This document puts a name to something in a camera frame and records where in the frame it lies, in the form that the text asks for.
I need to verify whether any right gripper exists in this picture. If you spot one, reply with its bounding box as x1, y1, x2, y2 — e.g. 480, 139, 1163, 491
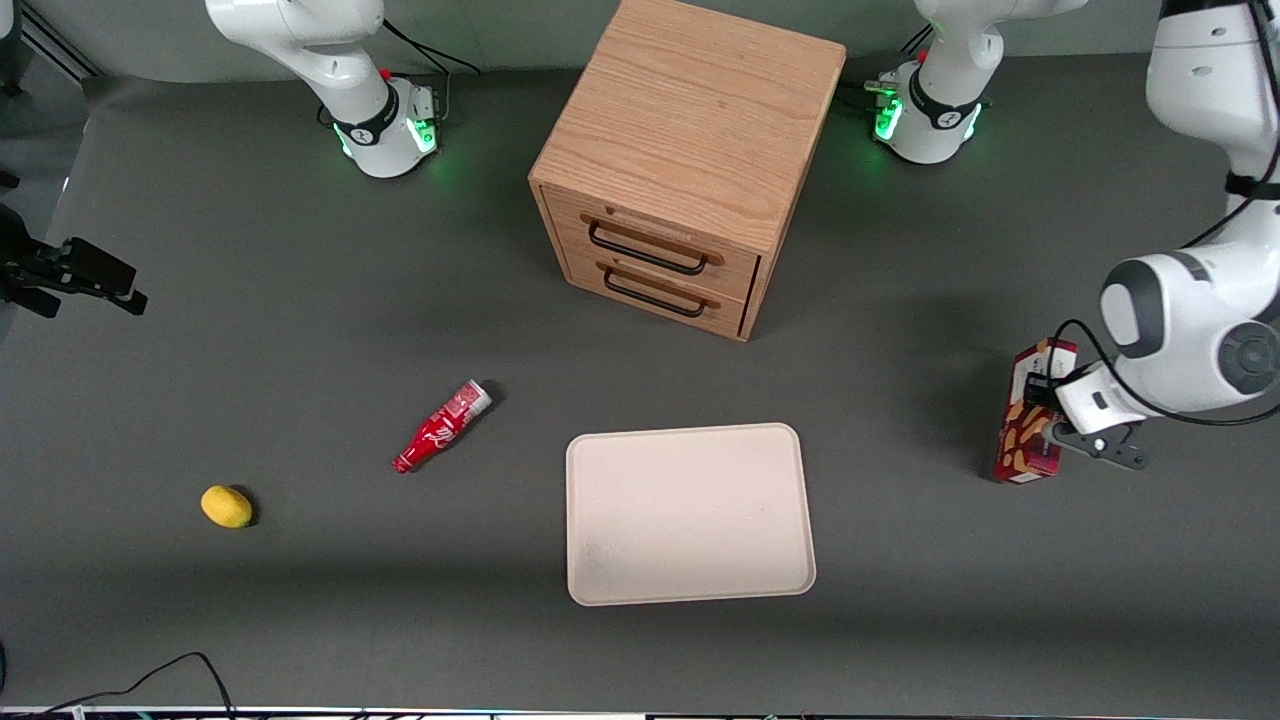
0, 204, 67, 320

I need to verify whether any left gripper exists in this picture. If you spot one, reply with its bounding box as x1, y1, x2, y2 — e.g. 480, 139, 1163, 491
1024, 362, 1143, 448

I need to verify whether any red cookie box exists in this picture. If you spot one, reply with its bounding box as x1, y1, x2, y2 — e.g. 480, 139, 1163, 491
992, 337, 1080, 487

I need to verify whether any beige rectangular tray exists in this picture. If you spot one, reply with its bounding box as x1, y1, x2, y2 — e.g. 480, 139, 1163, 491
564, 422, 818, 608

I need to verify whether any yellow lemon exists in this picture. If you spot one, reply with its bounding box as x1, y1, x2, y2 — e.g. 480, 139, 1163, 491
200, 484, 255, 530

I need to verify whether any red soda bottle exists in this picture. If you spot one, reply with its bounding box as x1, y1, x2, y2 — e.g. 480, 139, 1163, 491
391, 378, 495, 476

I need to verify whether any wooden two-drawer cabinet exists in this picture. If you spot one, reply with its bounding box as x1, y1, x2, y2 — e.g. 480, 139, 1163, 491
528, 0, 848, 343

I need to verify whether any black aluminium frame rail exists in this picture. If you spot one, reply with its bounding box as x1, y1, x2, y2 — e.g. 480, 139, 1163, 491
18, 0, 103, 83

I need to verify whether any wooden drawer front with handle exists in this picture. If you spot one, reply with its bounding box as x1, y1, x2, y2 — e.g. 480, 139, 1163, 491
543, 185, 762, 303
560, 248, 751, 337

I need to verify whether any black left arm base cable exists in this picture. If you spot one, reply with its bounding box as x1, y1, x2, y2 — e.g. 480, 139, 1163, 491
838, 28, 935, 113

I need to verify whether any black arm base cable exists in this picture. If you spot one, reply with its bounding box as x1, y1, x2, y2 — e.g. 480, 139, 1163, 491
382, 17, 483, 133
838, 28, 935, 113

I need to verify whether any black cable at table edge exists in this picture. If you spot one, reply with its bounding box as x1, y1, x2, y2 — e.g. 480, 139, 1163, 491
0, 651, 237, 720

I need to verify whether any black metal drawer handle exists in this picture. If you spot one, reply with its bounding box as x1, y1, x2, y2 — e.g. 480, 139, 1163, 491
602, 267, 708, 320
587, 220, 710, 277

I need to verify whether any black right arm base cable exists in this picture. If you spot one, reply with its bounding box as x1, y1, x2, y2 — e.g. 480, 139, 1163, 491
382, 17, 483, 133

